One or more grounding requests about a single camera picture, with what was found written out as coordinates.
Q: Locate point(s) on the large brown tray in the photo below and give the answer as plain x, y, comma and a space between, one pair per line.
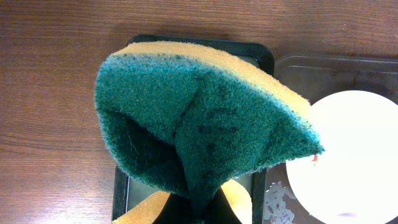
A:
315, 77

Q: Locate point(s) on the small black water tray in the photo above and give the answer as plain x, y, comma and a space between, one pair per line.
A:
128, 193

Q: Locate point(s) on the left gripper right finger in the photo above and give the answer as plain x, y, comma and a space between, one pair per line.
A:
218, 210

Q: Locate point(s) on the white plate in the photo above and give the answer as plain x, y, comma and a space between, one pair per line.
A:
355, 179

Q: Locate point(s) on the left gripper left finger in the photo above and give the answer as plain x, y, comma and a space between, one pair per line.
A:
177, 210

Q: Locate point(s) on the green and yellow sponge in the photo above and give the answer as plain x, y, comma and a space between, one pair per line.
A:
186, 118

